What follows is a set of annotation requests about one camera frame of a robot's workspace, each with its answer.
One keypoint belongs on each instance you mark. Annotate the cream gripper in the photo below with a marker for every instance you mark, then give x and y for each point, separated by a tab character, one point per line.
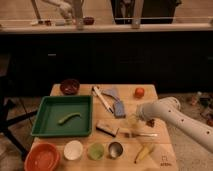
132	121

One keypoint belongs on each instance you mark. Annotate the blue sponge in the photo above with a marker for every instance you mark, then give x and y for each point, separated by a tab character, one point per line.
119	110

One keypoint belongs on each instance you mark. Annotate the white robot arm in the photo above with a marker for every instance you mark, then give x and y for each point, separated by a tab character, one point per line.
168	110

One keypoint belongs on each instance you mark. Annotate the white small bowl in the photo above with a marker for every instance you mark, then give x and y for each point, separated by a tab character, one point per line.
73	150

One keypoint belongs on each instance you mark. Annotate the dark purple bowl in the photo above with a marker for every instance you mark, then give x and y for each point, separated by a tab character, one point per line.
70	86

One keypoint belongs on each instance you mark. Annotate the orange bowl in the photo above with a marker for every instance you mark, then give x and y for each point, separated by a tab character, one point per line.
42	157

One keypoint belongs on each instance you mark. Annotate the dark red background bowl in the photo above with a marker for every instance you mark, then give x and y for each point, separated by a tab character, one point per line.
88	20

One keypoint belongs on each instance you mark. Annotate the silver fork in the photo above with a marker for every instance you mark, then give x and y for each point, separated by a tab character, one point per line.
133	135

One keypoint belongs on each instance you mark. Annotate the bunch of dark grapes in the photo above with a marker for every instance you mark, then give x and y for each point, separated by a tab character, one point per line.
150	123

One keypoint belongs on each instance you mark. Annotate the red tomato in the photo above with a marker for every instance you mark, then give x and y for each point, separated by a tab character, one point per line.
139	92

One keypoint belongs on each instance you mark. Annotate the wooden block brush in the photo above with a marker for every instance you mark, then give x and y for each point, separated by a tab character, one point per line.
106	128

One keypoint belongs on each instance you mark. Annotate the yellow banana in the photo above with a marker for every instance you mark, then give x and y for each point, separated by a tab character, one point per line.
145	150

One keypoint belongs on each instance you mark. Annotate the metal cup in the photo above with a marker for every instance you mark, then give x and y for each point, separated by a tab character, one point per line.
115	150

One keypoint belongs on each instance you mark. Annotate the light green cup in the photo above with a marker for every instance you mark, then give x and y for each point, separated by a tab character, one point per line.
95	151

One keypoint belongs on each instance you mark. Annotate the wooden table board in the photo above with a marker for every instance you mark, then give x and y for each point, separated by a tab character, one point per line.
162	158

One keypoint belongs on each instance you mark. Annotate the green bean pod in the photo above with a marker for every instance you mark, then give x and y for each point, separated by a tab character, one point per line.
67	117

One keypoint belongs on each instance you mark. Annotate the green plastic tray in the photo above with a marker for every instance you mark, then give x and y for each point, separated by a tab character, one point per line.
53	108

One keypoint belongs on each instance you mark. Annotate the black chair base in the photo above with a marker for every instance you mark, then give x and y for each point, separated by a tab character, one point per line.
6	123

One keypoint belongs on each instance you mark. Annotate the white handled knife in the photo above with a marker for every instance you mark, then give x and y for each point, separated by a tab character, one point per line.
97	91

